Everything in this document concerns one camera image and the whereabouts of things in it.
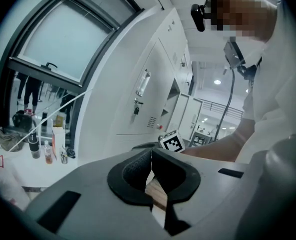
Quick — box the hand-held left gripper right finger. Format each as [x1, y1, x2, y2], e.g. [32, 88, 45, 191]
[151, 147, 260, 240]

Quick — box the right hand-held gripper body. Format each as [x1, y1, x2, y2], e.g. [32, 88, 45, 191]
[159, 130, 186, 154]

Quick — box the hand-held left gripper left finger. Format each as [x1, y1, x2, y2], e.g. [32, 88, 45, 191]
[25, 147, 170, 240]

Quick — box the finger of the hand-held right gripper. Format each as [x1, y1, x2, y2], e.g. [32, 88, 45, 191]
[131, 140, 161, 152]

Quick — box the grey metal locker cabinet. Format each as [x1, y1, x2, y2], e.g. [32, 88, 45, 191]
[75, 6, 205, 165]

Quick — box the person's right forearm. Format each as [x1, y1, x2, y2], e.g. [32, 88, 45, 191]
[182, 118, 256, 163]

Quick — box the dark desk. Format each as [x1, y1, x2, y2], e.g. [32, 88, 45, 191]
[190, 130, 213, 148]

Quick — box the wooden plank platform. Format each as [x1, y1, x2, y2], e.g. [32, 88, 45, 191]
[145, 178, 168, 210]

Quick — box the metal railing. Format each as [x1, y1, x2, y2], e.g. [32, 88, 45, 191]
[200, 98, 245, 121]

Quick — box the drink can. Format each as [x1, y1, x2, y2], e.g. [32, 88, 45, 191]
[60, 147, 69, 165]

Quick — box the orange drink bottle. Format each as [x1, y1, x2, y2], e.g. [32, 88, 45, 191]
[43, 140, 54, 165]

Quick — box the white carton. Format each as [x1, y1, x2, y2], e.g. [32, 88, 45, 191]
[51, 126, 66, 160]

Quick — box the black flask bottle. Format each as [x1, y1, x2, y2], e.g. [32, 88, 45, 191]
[27, 131, 41, 160]

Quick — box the large red-capped water jug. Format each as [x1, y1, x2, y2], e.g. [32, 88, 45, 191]
[0, 153, 30, 208]

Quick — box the black chest-mounted device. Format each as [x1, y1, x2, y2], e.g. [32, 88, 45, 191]
[223, 40, 258, 81]

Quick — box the khaki bag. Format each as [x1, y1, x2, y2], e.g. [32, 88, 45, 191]
[0, 126, 25, 153]

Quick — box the black handbag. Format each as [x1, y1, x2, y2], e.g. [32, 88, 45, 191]
[11, 110, 34, 129]

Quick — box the person's light t-shirt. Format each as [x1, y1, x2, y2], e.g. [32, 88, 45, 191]
[237, 0, 296, 165]

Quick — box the dark framed window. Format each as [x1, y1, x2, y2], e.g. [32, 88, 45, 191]
[0, 0, 145, 135]

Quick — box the person's head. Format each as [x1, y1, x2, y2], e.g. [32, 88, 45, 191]
[205, 0, 278, 43]

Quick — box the thick black cable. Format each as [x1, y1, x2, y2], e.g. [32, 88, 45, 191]
[212, 67, 236, 145]

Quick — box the black head-mounted camera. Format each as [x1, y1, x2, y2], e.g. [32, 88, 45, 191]
[190, 3, 206, 33]

